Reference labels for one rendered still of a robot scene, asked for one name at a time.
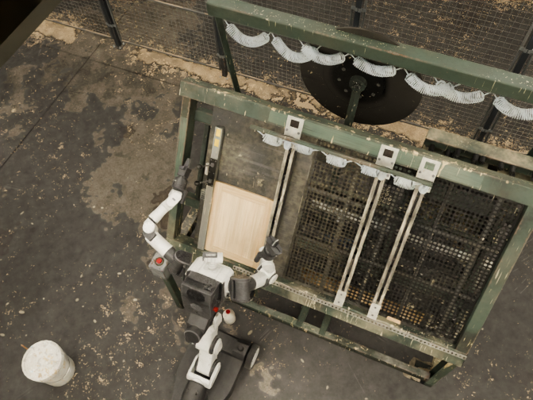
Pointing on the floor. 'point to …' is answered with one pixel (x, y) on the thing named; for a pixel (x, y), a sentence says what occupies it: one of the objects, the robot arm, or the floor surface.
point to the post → (174, 291)
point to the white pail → (47, 363)
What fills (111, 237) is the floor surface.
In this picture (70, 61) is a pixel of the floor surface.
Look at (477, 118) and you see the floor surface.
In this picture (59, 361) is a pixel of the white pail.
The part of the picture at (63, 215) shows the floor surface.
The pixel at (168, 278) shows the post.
